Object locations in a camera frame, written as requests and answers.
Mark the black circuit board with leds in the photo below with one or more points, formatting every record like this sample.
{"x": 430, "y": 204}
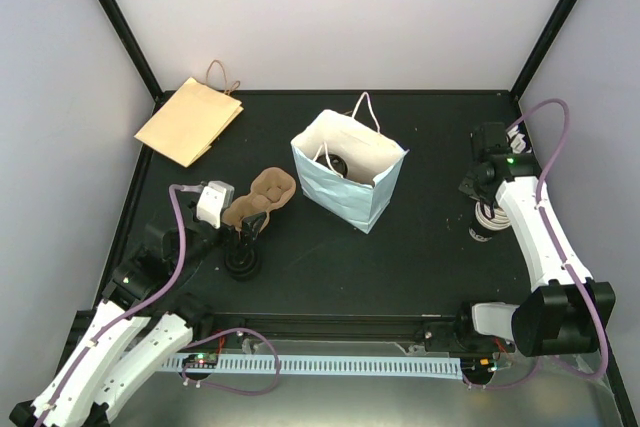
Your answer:
{"x": 200, "y": 361}

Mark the clear cup of stirrers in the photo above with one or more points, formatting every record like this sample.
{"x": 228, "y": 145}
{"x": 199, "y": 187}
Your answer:
{"x": 518, "y": 140}

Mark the stack of white paper cups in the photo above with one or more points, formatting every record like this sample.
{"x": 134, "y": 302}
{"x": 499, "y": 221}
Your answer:
{"x": 487, "y": 221}

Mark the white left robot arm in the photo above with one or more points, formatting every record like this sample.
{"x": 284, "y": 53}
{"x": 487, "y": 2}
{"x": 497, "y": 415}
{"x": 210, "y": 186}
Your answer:
{"x": 130, "y": 336}

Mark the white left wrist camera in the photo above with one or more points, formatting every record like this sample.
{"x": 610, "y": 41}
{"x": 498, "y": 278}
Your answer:
{"x": 215, "y": 198}

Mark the black frame post right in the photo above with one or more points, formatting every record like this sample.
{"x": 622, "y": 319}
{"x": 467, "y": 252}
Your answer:
{"x": 546, "y": 39}

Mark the stack of black lids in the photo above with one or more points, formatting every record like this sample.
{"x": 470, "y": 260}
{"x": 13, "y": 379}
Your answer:
{"x": 242, "y": 264}

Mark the black frame post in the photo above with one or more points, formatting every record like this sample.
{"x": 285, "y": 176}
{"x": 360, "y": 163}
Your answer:
{"x": 128, "y": 40}
{"x": 546, "y": 39}

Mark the black frame post left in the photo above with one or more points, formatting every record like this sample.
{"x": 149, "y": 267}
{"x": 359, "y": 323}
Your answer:
{"x": 128, "y": 40}

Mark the brown kraft paper bag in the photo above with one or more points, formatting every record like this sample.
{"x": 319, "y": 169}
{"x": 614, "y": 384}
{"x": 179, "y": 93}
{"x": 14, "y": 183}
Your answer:
{"x": 186, "y": 126}

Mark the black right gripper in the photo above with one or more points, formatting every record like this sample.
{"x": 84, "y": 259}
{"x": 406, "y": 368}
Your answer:
{"x": 466, "y": 185}

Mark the light blue paper bag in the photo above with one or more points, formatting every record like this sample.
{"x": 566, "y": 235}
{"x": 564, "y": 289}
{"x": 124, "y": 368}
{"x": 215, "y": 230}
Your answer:
{"x": 374, "y": 164}

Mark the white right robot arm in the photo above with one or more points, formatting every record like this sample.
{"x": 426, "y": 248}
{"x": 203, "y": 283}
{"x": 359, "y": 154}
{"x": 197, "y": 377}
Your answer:
{"x": 566, "y": 311}

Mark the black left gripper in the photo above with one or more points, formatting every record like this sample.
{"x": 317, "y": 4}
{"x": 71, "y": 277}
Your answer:
{"x": 249, "y": 232}

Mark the light blue cable duct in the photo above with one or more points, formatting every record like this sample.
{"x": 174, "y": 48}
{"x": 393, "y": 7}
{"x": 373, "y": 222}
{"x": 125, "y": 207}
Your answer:
{"x": 315, "y": 365}

